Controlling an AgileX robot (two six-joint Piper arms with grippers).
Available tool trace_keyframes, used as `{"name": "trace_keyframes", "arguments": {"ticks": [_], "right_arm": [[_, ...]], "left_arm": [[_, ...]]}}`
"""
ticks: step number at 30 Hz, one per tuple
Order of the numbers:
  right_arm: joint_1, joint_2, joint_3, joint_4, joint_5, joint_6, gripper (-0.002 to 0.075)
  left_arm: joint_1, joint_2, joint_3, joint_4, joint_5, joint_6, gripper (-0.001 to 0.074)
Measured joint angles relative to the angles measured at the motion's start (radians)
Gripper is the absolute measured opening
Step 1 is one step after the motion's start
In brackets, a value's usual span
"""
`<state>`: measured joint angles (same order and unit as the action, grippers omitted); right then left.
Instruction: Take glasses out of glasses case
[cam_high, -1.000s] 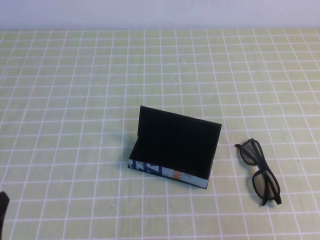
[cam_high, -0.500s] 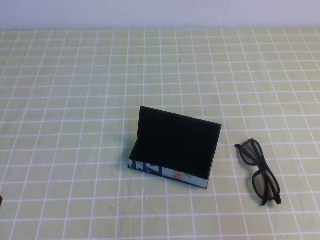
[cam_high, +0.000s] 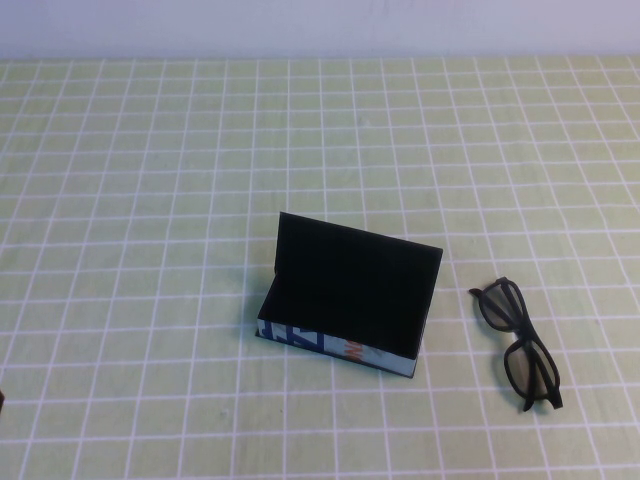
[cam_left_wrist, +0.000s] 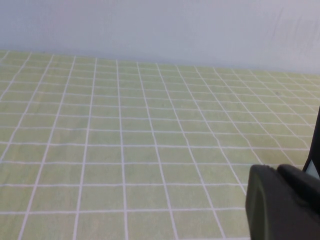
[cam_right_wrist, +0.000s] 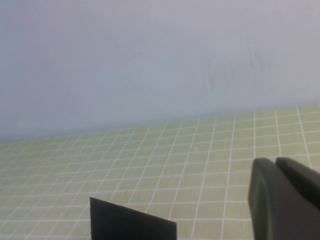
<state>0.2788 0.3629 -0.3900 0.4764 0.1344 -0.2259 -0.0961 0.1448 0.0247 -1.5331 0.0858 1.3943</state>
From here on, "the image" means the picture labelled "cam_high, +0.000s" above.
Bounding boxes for green checked tablecloth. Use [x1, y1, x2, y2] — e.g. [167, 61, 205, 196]
[0, 55, 640, 480]

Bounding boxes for black framed glasses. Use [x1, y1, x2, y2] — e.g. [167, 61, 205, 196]
[467, 275, 565, 414]

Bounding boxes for black glasses case box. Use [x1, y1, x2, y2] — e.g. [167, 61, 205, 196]
[254, 211, 445, 379]

